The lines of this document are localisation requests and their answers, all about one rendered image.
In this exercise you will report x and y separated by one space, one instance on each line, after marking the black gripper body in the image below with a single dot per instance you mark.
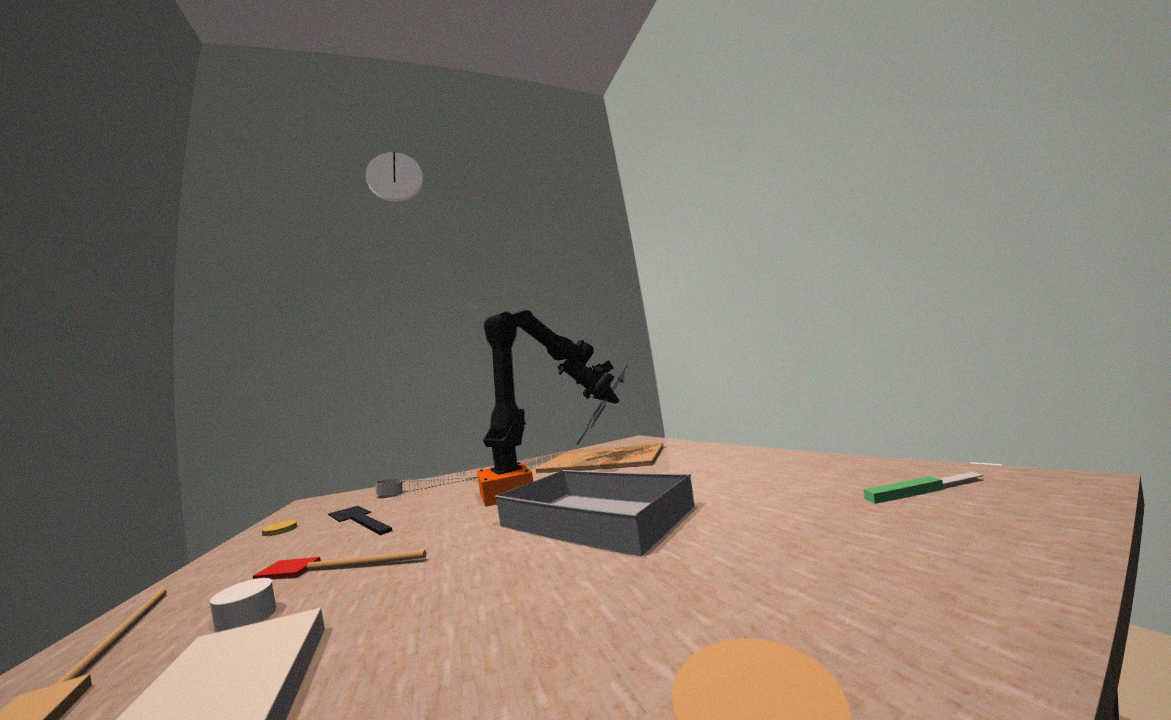
592 382

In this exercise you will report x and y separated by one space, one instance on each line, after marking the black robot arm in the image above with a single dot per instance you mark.
508 421

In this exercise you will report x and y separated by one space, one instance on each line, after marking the red spatula with wooden handle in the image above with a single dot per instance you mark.
296 567

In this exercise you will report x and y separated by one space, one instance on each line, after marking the grey spatula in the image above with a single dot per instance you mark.
358 514

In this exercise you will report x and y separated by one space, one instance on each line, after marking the grey cylinder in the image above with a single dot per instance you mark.
242 604

